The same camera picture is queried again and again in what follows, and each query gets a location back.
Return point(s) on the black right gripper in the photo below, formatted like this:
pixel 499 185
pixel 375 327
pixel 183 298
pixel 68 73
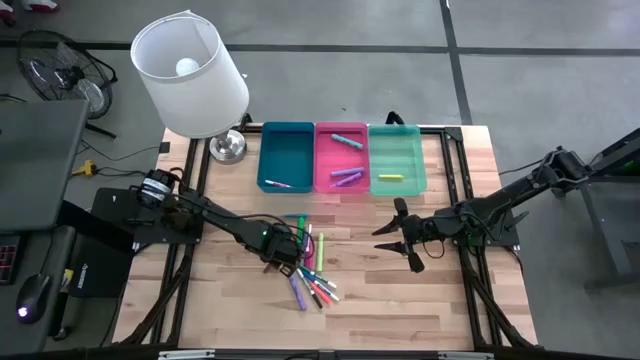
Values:
pixel 420 234

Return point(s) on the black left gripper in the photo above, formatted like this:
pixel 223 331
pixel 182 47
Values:
pixel 280 247

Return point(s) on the purple chunky highlighter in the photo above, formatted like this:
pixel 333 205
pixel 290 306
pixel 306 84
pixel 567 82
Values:
pixel 346 180
pixel 298 293
pixel 347 171

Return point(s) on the pink slim highlighter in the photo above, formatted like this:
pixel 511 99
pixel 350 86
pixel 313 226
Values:
pixel 310 257

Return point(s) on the purple slim highlighter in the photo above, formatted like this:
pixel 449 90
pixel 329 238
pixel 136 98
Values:
pixel 304 245

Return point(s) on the green dry erase marker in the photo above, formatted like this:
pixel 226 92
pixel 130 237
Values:
pixel 322 280

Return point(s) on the orange slim highlighter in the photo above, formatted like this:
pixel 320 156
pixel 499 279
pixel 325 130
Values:
pixel 320 292

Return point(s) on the light green chunky highlighter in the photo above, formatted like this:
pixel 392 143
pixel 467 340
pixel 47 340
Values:
pixel 320 245

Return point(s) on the magenta dry erase marker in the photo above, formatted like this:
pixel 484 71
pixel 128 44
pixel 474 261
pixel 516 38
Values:
pixel 308 231

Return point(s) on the yellow slim highlighter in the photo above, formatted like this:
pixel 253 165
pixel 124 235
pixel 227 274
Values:
pixel 390 176

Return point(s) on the pink dry erase marker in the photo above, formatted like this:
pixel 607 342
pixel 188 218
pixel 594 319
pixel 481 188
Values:
pixel 278 184

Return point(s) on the teal chunky highlighter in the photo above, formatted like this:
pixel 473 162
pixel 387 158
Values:
pixel 347 141

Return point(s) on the blue plastic bin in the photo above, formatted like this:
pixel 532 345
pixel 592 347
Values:
pixel 285 157

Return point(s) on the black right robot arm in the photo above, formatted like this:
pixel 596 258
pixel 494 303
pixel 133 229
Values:
pixel 500 205

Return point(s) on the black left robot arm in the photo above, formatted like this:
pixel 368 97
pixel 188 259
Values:
pixel 225 220

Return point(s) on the aqua plastic bin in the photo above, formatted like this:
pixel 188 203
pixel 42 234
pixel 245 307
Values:
pixel 397 155

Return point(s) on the pink plastic bin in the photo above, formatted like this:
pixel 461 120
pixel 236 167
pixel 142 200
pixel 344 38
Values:
pixel 342 157

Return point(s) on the black clamp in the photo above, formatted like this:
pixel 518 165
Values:
pixel 395 117

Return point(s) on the small black square tag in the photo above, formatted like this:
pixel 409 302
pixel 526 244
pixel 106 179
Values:
pixel 164 147

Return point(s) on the black flat box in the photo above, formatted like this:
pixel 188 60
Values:
pixel 120 202

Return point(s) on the black equipment case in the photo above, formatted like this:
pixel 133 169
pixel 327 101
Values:
pixel 97 270

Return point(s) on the black metal stand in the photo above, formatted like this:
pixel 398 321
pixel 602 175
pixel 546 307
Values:
pixel 605 215

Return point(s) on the white shade table lamp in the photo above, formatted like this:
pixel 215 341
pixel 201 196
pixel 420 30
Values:
pixel 190 75

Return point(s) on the yellow power plug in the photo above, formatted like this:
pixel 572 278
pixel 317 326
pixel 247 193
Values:
pixel 85 168

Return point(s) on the dark grey desk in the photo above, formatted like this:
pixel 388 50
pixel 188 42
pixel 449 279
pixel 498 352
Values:
pixel 55 250

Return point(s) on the black computer mouse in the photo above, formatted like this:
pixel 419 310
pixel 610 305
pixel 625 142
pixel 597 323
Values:
pixel 32 299

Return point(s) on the grey flat panel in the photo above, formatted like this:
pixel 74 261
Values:
pixel 42 165

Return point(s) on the black keyboard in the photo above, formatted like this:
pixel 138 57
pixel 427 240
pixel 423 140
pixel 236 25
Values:
pixel 9 260

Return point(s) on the black floor fan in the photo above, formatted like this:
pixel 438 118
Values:
pixel 65 75

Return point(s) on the person's foot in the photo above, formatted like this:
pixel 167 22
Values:
pixel 6 10
pixel 37 5

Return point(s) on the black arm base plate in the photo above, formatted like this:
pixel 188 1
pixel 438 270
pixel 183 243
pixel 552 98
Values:
pixel 505 235
pixel 150 234

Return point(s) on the silver bracket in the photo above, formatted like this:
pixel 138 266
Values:
pixel 466 355
pixel 187 355

